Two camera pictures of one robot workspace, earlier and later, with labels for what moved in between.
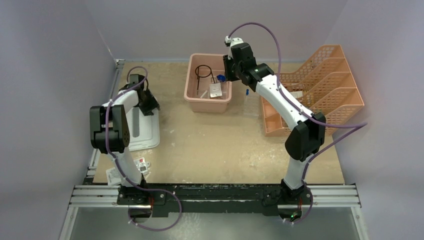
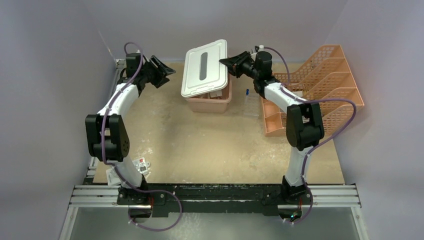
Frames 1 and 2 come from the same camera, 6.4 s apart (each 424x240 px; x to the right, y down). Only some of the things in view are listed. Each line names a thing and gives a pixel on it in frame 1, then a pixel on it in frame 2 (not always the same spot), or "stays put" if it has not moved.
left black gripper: (148, 111) -> (162, 72)
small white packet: (215, 90) stays put
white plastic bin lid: (144, 131) -> (203, 71)
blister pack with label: (113, 178) stays put
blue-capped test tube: (251, 106) stays put
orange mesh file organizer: (326, 85) stays put
